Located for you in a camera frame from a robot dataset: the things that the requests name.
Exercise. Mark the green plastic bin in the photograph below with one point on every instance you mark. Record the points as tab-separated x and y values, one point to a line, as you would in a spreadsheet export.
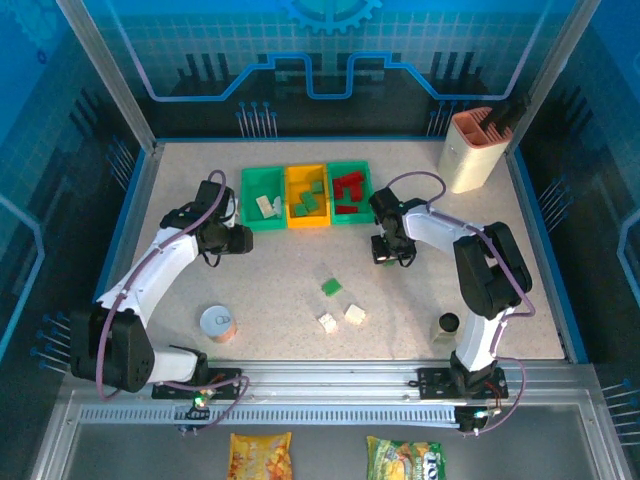
250	200
350	219

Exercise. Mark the aluminium frame post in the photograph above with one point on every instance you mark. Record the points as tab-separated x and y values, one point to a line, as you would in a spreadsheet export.
555	70
110	80

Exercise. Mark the yellow plastic bin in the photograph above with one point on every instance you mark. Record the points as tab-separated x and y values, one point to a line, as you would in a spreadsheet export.
310	222

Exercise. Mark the beige utensil holder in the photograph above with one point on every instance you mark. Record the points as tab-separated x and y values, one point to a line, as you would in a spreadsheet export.
467	160

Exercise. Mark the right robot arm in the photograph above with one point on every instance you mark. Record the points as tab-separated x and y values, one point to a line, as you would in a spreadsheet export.
435	225

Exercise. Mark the small white lego brick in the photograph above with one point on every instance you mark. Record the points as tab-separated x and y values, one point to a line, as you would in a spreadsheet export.
327	322
355	314

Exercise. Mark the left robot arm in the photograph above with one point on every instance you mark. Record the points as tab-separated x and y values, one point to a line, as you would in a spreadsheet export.
150	270

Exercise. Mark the green yellow snack bag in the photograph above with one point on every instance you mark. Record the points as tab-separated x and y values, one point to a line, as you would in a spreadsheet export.
405	460

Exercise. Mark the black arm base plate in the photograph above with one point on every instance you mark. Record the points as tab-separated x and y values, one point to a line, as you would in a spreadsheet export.
432	382
225	385

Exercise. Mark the tin can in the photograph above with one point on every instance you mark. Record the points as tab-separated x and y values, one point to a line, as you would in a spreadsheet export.
218	324

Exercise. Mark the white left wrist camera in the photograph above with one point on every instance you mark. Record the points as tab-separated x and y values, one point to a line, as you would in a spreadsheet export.
230	206

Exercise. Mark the jar with black lid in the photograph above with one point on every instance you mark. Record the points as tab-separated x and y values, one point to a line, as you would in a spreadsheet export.
447	325

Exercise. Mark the aluminium rail beam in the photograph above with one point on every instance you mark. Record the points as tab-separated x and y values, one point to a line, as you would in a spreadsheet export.
330	375

